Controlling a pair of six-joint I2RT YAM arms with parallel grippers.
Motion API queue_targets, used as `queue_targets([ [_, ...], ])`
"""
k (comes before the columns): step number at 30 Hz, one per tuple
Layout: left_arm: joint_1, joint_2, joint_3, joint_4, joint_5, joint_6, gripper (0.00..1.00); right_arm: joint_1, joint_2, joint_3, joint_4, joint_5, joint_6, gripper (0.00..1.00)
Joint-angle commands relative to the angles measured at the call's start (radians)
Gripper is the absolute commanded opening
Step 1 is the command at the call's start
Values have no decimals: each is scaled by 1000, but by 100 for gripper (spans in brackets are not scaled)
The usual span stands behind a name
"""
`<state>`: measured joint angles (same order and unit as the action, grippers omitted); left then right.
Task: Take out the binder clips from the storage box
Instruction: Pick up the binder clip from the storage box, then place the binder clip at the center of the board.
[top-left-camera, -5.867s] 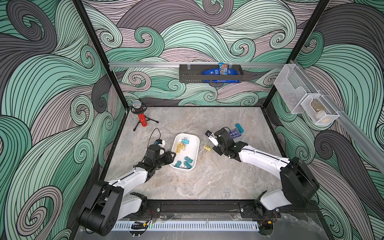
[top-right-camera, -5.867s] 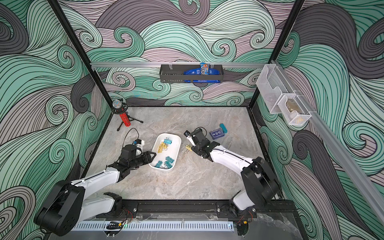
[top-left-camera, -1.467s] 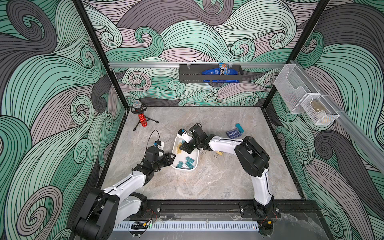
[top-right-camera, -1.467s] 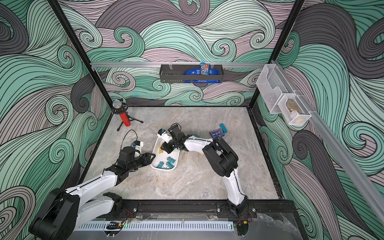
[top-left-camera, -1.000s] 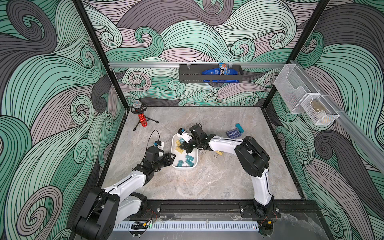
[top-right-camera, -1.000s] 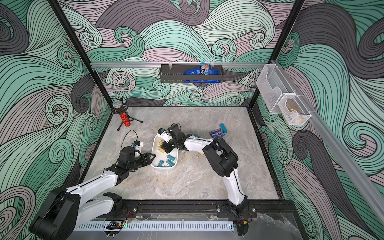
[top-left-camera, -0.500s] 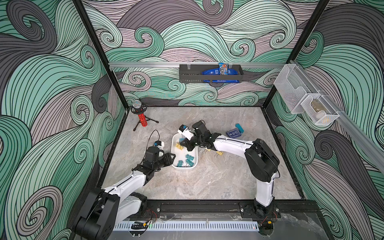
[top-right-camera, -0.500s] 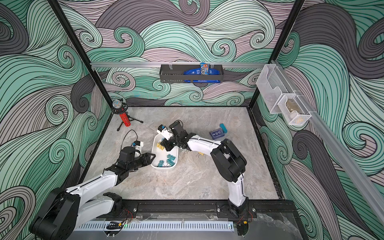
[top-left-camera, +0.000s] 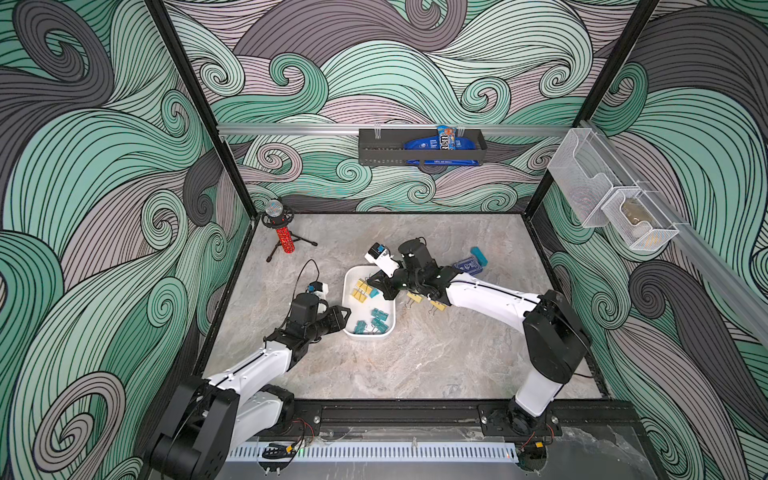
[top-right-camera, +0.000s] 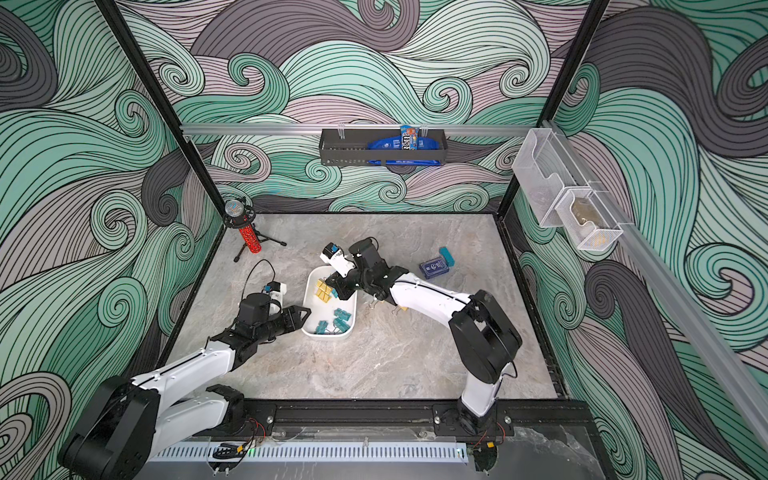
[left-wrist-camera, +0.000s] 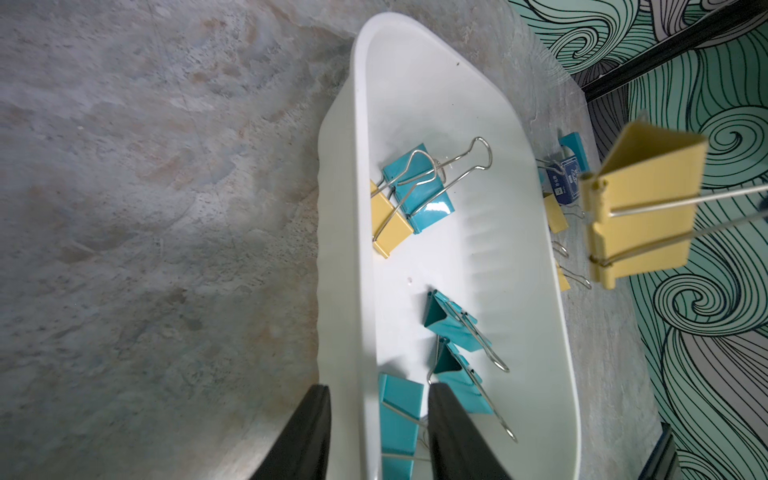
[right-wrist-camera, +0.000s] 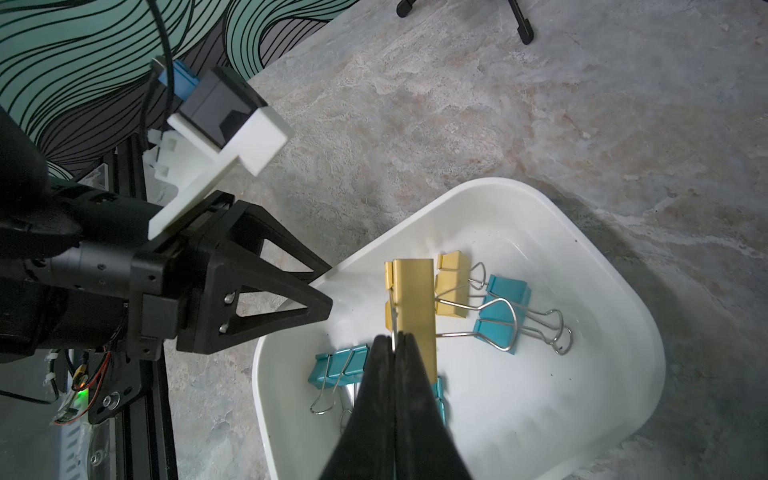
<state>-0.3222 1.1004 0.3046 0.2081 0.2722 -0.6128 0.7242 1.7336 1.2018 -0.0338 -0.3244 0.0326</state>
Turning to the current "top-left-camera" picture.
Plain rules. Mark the yellow binder clip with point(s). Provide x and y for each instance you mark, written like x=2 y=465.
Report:
x=437 y=306
x=413 y=298

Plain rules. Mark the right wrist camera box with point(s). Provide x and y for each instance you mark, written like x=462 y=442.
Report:
x=381 y=256

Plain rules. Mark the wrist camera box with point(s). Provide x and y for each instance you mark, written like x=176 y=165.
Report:
x=318 y=289
x=381 y=256

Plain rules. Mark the white plastic storage tray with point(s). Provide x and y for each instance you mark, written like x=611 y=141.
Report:
x=372 y=317

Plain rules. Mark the blue snack packet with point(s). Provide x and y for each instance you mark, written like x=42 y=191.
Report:
x=446 y=137

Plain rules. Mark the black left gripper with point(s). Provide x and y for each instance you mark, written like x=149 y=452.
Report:
x=336 y=323

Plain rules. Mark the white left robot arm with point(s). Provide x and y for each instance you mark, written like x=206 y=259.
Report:
x=208 y=417

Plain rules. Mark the clear plastic wall bin small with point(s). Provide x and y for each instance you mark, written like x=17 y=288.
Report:
x=638 y=219

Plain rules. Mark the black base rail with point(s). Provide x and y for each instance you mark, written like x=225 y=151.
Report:
x=494 y=417

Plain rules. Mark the aluminium rail back wall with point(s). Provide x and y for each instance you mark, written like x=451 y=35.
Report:
x=342 y=129

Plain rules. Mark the white slotted cable duct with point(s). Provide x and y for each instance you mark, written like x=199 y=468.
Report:
x=409 y=452

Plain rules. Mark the aluminium rail wall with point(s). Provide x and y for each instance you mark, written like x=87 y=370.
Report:
x=740 y=298
x=342 y=129

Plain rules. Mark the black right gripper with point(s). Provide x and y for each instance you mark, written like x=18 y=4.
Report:
x=391 y=282

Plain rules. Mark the red sequin microphone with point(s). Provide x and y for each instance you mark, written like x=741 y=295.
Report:
x=278 y=216

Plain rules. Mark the teal small box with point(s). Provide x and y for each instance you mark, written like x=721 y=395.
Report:
x=480 y=257

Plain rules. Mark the black wall shelf basket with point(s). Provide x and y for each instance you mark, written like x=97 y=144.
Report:
x=419 y=148

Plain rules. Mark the clear plastic wall bin large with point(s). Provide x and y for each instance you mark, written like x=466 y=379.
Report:
x=587 y=170

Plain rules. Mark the black vertical frame post left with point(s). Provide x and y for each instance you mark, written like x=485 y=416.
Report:
x=174 y=47

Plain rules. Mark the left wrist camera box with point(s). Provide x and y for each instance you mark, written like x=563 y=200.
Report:
x=318 y=289

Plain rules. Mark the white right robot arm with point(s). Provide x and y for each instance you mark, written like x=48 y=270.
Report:
x=555 y=337

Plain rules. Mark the aluminium rail right wall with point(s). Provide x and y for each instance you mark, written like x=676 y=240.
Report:
x=740 y=298

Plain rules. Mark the black vertical frame post right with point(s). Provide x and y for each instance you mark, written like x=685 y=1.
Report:
x=617 y=56

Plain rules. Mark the black vertical frame post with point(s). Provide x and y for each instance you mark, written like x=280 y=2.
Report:
x=617 y=56
x=174 y=47

